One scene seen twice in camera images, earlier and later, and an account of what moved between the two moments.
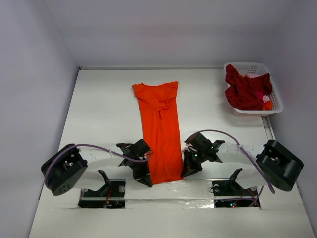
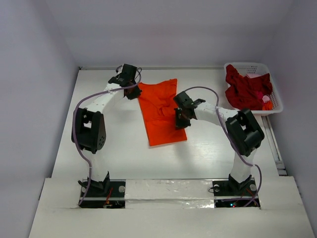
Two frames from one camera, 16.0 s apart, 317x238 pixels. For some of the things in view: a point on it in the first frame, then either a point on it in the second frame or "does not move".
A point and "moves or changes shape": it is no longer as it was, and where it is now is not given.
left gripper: (143, 173) → (135, 94)
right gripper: (192, 164) → (180, 118)
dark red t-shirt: (241, 91) does not move
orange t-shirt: (159, 106) moves or changes shape
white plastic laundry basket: (275, 96) does not move
